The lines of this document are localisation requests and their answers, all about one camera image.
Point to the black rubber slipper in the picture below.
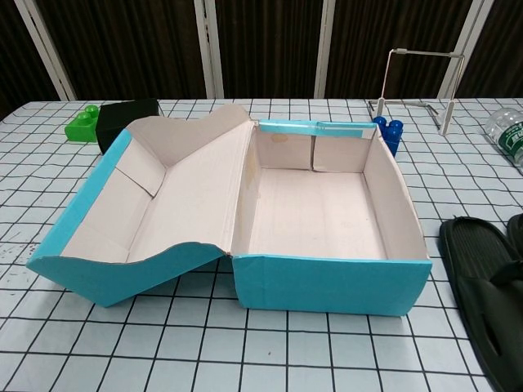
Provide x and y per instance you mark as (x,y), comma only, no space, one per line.
(470,249)
(517,232)

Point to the white checked tablecloth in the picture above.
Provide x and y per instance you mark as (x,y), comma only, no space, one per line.
(261,351)

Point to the clear plastic water bottle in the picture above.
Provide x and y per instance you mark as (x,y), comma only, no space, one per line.
(508,134)

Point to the green toy building block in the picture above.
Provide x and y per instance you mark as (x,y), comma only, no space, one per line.
(81,130)

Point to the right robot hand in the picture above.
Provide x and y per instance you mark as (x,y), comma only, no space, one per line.
(510,271)

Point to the blue cardboard shoe box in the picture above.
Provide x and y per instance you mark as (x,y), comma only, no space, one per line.
(327,286)

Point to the black folding screen white frame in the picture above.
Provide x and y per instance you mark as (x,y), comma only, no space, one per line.
(122,41)

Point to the small black box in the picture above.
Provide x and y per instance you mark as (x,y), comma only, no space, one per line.
(118,118)

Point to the blue toy building block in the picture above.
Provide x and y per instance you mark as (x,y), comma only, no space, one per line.
(392,134)

